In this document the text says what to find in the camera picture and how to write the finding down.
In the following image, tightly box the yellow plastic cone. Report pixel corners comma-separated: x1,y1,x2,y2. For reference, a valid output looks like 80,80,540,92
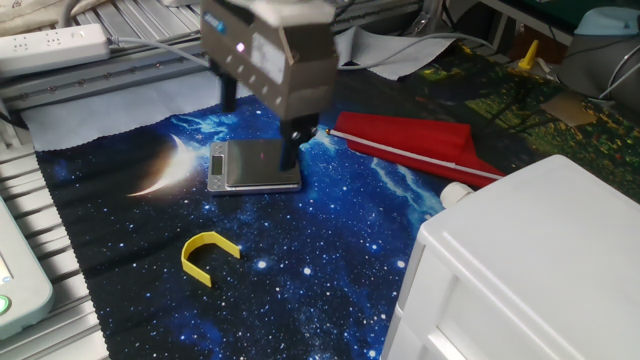
517,39,541,71

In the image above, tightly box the yellow U-shaped plastic piece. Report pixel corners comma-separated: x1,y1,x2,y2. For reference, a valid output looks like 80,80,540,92
180,231,242,289

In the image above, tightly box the grey Schunk gripper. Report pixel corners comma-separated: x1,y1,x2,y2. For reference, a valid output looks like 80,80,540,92
199,0,340,174

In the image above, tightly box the grey power strip cable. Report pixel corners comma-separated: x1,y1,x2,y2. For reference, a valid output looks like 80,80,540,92
107,37,211,69

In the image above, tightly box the white teach pendant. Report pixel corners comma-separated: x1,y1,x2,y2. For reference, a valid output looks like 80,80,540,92
0,197,55,341

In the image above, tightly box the brown cardboard piece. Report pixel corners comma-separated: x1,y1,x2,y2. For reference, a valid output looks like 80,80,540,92
539,89,599,127

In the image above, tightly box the white cable gland knob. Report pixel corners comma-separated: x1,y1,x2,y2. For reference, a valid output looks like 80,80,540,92
439,180,475,209

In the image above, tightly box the white power strip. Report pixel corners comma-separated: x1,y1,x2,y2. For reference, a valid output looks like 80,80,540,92
0,23,112,79

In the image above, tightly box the red flag with white pole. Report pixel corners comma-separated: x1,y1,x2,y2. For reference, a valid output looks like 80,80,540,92
324,110,506,190

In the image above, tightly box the silver digital scale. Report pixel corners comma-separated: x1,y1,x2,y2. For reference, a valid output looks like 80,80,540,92
206,138,303,196

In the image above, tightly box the starry night printed tablecloth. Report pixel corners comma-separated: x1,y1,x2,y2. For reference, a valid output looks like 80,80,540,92
34,39,640,360

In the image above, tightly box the white plastic drawer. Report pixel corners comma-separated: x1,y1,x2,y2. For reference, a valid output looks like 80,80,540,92
399,244,640,360

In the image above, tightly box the white plastic drawer cabinet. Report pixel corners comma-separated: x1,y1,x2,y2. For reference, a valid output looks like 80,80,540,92
379,153,640,360

